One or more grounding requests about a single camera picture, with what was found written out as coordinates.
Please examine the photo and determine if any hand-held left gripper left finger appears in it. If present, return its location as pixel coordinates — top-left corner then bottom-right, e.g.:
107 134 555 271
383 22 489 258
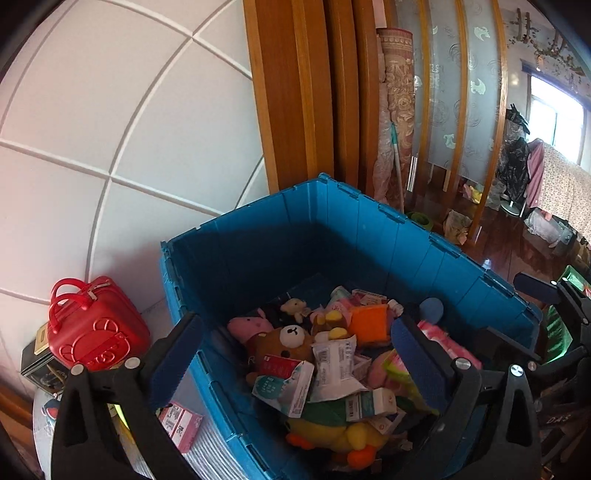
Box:
51 313 205 480

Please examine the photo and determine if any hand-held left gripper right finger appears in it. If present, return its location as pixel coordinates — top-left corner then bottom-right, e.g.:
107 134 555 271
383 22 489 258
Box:
392 316 541 480

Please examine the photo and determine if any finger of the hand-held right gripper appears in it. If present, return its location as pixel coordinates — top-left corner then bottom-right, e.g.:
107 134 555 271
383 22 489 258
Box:
512 271 591 334
478 324 591 372

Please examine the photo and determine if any blue plastic container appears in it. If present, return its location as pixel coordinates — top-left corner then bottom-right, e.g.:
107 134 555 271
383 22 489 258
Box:
159 173 543 480

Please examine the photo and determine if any watermelon plush toy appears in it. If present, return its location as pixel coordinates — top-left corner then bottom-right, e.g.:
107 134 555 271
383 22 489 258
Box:
367 348 428 400

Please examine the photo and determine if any pink striped cloth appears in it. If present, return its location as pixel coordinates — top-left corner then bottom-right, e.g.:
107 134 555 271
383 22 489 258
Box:
418 320 476 358

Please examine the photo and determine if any green cloth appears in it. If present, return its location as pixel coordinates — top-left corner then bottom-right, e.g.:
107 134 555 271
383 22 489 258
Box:
544 302 575 366

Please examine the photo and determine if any blue round plush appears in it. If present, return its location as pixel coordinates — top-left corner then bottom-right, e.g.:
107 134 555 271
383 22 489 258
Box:
418 298 447 326

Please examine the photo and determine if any orange block toy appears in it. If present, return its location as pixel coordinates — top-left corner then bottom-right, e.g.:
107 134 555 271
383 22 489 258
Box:
348 305 391 348

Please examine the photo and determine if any pink white medicine box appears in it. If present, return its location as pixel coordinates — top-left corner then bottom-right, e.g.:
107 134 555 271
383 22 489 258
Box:
158 401 204 454

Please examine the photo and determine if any pink pig plush toy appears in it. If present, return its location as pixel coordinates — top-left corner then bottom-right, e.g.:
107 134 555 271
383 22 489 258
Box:
226 308 275 344

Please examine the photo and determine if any white medicine packet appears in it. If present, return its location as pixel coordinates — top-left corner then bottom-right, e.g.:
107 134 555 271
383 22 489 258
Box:
310 335 365 402

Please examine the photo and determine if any red toy suitcase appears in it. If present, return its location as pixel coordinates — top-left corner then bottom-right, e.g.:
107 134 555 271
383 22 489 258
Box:
47 276 152 373

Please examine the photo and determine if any brown yellow plush toy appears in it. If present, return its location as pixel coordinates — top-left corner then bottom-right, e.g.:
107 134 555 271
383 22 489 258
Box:
309 309 350 341

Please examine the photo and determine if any beige crumpled cloth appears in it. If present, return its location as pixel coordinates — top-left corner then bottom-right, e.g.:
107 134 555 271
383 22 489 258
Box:
442 210 472 246

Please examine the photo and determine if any red white medicine box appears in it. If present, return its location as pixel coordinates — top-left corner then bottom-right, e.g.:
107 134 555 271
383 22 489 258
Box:
257 354 301 377

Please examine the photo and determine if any floral cloth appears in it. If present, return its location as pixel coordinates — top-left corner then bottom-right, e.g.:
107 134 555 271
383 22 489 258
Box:
539 142 591 234

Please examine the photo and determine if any yellow duck plush toy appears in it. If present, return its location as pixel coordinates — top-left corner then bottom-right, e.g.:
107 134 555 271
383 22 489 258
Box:
285 418 389 467

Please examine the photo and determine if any brown bear plush toy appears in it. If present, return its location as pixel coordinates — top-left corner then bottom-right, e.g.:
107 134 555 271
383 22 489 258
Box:
245 324 317 386

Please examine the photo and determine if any light teal medicine box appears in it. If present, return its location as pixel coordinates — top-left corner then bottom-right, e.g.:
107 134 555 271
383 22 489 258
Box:
252 361 315 418

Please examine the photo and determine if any clothes rack with clothes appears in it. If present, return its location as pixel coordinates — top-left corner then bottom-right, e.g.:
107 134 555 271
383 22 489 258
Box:
495 104 546 219

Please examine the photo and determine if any small beige bear plush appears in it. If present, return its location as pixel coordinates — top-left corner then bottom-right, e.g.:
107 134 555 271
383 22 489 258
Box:
280 298 309 324

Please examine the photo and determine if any green bowl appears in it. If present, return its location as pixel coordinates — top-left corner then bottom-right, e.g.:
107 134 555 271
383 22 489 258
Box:
405 211 435 232

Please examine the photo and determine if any black gift box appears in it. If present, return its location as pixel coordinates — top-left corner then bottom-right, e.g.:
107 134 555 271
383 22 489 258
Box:
21 339 71 396

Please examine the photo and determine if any window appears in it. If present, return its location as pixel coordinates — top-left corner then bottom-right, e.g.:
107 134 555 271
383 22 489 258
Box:
526 69 591 174

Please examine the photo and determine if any frosted glass partition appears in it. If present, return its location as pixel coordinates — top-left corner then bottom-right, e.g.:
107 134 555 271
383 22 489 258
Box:
383 0 509 197

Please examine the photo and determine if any rolled patterned carpet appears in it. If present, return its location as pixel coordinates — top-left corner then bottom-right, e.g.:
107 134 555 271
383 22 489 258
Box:
373 28 417 209

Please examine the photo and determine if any mop with teal handle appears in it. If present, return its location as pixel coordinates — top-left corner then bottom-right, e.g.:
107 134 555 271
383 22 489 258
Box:
387 122 408 214

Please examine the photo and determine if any wooden door frame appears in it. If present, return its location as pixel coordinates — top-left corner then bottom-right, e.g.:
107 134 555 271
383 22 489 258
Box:
243 0 385 205

